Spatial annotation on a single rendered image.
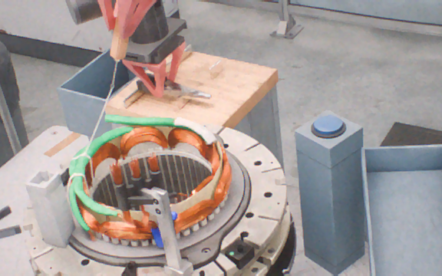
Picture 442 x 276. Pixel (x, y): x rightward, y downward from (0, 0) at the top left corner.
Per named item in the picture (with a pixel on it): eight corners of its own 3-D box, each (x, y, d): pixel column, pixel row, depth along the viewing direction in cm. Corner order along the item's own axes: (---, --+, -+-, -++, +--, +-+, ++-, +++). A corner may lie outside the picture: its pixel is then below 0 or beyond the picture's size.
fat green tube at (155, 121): (104, 129, 98) (101, 116, 97) (121, 113, 101) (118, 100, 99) (205, 151, 91) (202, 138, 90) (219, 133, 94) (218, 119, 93)
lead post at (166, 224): (183, 281, 81) (166, 197, 74) (165, 273, 82) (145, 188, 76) (194, 271, 82) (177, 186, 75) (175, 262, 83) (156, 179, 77)
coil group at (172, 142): (166, 156, 98) (160, 129, 96) (173, 148, 99) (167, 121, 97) (207, 165, 96) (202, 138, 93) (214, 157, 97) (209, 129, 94)
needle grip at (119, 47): (108, 57, 81) (117, 10, 77) (111, 49, 82) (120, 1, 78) (123, 61, 81) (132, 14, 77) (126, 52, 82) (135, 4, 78)
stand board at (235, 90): (107, 118, 119) (103, 105, 117) (176, 59, 131) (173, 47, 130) (215, 148, 109) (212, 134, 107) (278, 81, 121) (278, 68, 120)
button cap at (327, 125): (328, 139, 108) (328, 133, 108) (308, 128, 111) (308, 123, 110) (347, 126, 110) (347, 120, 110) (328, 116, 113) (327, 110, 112)
